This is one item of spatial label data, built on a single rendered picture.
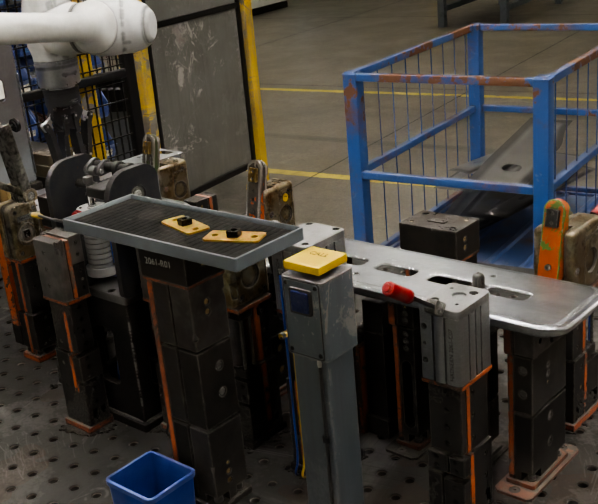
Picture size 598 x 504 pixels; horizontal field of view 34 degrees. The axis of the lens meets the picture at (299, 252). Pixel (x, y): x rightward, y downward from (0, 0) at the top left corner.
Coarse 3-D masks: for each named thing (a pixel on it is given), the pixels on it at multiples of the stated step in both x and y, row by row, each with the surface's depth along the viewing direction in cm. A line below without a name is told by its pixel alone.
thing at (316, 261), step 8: (312, 248) 128; (320, 248) 128; (296, 256) 126; (304, 256) 126; (312, 256) 125; (320, 256) 125; (328, 256) 125; (336, 256) 125; (344, 256) 125; (288, 264) 125; (296, 264) 124; (304, 264) 123; (312, 264) 123; (320, 264) 122; (328, 264) 123; (336, 264) 124; (304, 272) 123; (312, 272) 122; (320, 272) 122
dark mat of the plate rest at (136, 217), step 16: (112, 208) 153; (128, 208) 152; (144, 208) 152; (160, 208) 151; (176, 208) 150; (96, 224) 146; (112, 224) 145; (128, 224) 145; (144, 224) 144; (160, 224) 143; (208, 224) 141; (224, 224) 141; (240, 224) 140; (256, 224) 139; (160, 240) 137; (176, 240) 136; (192, 240) 135
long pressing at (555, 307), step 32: (352, 256) 169; (384, 256) 167; (416, 256) 166; (416, 288) 153; (512, 288) 150; (544, 288) 149; (576, 288) 148; (512, 320) 138; (544, 320) 138; (576, 320) 138
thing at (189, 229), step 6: (180, 216) 145; (186, 216) 142; (162, 222) 143; (168, 222) 143; (174, 222) 143; (180, 222) 141; (186, 222) 141; (192, 222) 141; (198, 222) 142; (174, 228) 140; (180, 228) 140; (186, 228) 140; (192, 228) 139; (198, 228) 139; (204, 228) 139; (186, 234) 138; (192, 234) 138
